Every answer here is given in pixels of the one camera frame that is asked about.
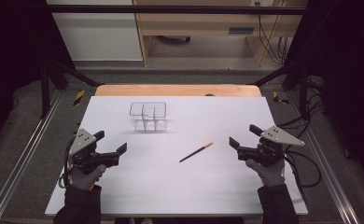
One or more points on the black pencil with orange end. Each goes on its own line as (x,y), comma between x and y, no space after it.
(195,152)

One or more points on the black horizontal frame bar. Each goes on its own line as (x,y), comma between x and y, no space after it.
(170,9)

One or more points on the yellow and black tape strip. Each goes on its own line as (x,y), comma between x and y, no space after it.
(276,97)
(79,97)

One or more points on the clear plastic divided organizer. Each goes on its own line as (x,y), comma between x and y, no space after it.
(146,117)

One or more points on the light wooden desk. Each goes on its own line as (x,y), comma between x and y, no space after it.
(202,23)

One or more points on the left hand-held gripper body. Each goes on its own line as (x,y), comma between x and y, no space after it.
(82,140)

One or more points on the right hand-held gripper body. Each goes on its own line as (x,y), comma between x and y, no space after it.
(275,137)

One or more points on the aluminium floor rail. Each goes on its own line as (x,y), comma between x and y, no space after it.
(326,161)
(24,155)

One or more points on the person's right hand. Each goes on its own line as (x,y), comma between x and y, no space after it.
(268,173)

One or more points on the black metal frame stand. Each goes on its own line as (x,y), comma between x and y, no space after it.
(303,90)
(45,90)

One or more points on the white cabinet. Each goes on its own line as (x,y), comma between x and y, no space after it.
(99,34)

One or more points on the black curtain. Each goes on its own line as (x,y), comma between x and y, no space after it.
(12,46)
(345,62)

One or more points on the person's left hand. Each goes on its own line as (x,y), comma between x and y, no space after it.
(85,179)

